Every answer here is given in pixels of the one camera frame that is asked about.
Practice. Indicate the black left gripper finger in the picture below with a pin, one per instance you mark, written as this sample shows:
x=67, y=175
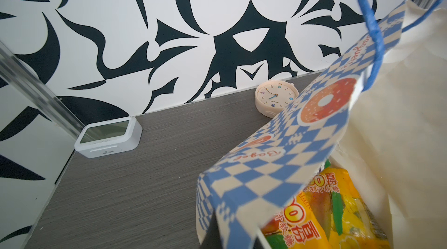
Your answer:
x=212, y=239

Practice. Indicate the yellow mango candy bag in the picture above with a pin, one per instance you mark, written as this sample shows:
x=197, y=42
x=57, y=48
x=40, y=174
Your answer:
x=328, y=214

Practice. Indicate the blue checkered paper bag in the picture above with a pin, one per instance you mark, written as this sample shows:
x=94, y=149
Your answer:
x=379, y=112

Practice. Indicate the white digital clock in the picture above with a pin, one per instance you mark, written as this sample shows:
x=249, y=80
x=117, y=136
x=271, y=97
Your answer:
x=109, y=137

